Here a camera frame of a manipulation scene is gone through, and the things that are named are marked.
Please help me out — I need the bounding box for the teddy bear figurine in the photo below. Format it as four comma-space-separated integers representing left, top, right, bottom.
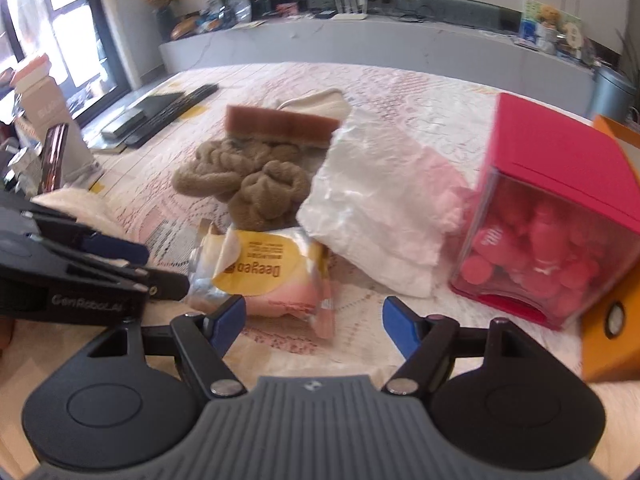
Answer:
536, 5, 560, 54

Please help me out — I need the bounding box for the pink sponge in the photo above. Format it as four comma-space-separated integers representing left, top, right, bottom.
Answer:
224, 104, 343, 150

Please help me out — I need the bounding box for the brown glossy case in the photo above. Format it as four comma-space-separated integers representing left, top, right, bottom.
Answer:
39, 124, 69, 194

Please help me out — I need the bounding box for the yellow pink plastic packet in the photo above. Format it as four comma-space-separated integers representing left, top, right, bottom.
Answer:
187, 220, 336, 344

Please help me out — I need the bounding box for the white router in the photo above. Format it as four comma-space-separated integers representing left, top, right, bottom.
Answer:
331, 0, 372, 21

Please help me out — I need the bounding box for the blue white box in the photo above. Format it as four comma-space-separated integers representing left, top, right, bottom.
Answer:
519, 14, 541, 47

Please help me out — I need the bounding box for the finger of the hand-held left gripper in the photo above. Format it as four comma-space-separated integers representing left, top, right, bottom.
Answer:
40, 240, 191, 301
22, 205, 149, 267

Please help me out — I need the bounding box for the grey book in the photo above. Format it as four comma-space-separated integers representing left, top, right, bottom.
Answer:
99, 110, 149, 154

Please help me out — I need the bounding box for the black tablet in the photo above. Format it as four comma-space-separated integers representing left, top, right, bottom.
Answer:
127, 91, 186, 119

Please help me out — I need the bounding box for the brown plush toy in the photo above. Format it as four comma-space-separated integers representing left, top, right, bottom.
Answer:
172, 137, 313, 232

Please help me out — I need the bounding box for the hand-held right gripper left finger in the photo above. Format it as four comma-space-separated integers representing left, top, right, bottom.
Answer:
87, 295, 248, 400

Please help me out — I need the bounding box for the white curved cabinet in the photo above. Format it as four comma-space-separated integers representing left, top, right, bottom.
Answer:
157, 10, 601, 117

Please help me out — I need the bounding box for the red box lid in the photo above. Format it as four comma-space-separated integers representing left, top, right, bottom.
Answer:
449, 92, 640, 332

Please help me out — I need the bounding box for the cream fluffy cloth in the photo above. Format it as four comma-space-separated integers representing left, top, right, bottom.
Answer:
30, 187, 133, 267

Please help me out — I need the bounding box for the glass balcony door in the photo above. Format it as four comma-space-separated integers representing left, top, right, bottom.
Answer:
0, 0, 127, 127

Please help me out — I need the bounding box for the grey trash can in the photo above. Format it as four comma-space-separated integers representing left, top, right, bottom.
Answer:
585, 65, 637, 122

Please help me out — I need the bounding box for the black keyboard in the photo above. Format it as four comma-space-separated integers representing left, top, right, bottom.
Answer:
122, 84, 220, 148

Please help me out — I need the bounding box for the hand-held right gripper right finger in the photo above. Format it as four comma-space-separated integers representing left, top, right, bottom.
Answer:
381, 296, 538, 396

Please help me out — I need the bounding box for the orange cardboard box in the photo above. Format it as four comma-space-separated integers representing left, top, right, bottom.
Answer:
580, 115, 640, 384

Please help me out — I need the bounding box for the white cloth item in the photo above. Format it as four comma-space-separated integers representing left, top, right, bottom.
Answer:
276, 87, 351, 122

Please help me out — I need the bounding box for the white plastic pack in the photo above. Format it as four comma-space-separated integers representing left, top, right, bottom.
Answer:
296, 110, 468, 298

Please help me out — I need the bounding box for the clear plastic bottle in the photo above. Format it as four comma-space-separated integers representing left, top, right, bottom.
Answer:
227, 0, 254, 24

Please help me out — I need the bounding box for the beige paper carton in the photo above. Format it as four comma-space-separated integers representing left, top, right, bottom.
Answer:
11, 54, 104, 182

